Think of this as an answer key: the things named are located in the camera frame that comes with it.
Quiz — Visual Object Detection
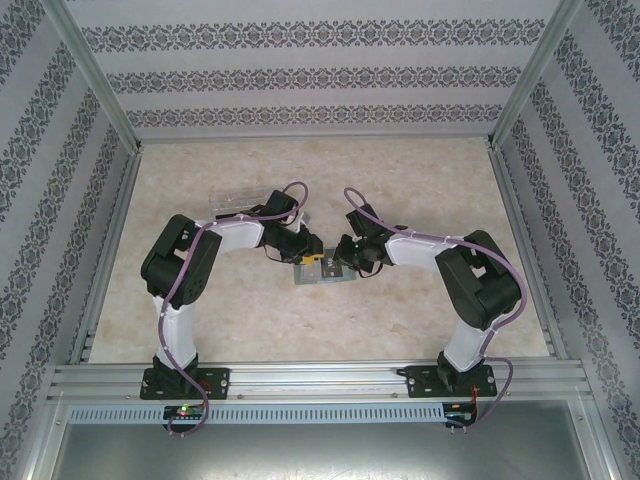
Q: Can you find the white slotted cable duct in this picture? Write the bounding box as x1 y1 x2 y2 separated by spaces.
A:
67 404 446 424

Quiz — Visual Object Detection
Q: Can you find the clear acrylic box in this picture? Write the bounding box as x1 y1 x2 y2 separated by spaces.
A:
207 186 274 221

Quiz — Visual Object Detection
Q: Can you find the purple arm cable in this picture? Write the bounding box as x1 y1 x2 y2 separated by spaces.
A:
342 187 530 434
157 181 310 437

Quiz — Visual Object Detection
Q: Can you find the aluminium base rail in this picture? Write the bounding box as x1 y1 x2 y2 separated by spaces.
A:
47 363 587 401

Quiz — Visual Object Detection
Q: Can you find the small controller board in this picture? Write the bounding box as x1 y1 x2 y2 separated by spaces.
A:
163 405 207 420
446 403 477 426

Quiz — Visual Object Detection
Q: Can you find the grey sheet metal panel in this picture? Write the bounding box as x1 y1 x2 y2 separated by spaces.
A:
29 399 614 480

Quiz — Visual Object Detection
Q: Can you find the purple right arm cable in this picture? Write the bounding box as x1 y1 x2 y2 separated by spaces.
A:
342 187 530 434

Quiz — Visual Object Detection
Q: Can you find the green card holder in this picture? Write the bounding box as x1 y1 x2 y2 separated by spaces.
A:
292 247 360 288

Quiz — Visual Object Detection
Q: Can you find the aluminium frame post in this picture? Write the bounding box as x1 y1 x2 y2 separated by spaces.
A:
486 0 585 151
43 0 145 154

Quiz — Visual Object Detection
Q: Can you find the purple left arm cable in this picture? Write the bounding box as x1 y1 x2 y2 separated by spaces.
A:
157 181 310 437

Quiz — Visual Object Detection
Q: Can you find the aluminium side rail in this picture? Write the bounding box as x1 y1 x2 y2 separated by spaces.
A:
487 139 570 360
68 144 145 365

